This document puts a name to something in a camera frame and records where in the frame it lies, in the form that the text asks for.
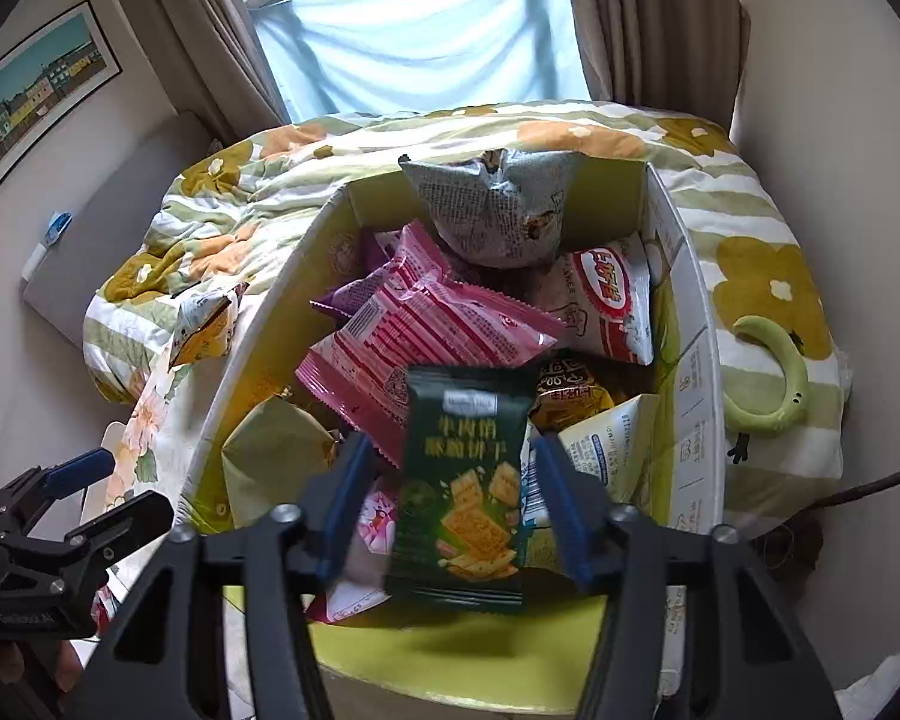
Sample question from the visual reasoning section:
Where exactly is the floral quilted blanket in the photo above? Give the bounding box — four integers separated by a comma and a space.
82, 99, 848, 533

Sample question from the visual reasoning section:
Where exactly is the pink snack bag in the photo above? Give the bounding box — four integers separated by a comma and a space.
296, 221, 571, 466

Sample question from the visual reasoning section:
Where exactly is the light blue window cloth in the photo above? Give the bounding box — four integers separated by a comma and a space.
251, 0, 593, 125

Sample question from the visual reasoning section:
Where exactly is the olive snack bag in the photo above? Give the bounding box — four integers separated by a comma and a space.
221, 394, 342, 533

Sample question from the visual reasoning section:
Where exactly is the yellow-green cardboard box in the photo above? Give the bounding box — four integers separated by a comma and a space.
172, 157, 728, 695

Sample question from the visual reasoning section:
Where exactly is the beige curtain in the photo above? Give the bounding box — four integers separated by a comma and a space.
135, 0, 293, 143
559, 0, 751, 128

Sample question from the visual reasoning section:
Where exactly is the white yellow snack bag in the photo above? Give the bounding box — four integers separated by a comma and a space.
521, 394, 661, 526

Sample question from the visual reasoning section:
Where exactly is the dark cable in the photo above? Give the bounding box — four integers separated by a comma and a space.
817, 457, 900, 511

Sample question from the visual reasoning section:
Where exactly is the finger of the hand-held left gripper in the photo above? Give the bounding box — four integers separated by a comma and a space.
0, 448, 117, 518
15, 491, 175, 586

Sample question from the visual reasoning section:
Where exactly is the pink floral small packet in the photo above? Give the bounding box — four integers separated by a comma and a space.
304, 484, 398, 623

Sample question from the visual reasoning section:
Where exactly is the grey white snack bag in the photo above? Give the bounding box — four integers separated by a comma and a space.
399, 148, 590, 269

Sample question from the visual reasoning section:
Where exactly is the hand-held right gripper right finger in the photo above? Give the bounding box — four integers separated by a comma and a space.
532, 431, 841, 720

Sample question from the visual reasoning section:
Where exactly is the green curved plush toy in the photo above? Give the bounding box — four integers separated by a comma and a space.
722, 315, 807, 440

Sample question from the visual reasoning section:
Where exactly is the orange white snack bag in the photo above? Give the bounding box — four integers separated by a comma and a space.
169, 281, 241, 368

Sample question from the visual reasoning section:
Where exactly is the framed wall picture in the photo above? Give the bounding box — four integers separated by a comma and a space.
0, 0, 123, 196

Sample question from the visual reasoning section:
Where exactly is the dark green cracker packet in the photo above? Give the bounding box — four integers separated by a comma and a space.
382, 366, 541, 612

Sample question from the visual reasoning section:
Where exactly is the purple snack bag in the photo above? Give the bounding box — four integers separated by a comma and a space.
310, 262, 395, 323

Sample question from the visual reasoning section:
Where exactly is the grey padded panel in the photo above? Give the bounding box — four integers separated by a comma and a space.
21, 112, 218, 350

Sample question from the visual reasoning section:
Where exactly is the gold snack bag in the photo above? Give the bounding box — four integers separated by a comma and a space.
529, 356, 616, 432

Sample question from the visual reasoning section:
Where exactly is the white red snack bag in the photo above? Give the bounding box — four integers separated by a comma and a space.
532, 231, 657, 367

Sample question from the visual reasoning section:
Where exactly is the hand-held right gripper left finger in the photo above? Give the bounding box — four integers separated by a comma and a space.
64, 431, 380, 720

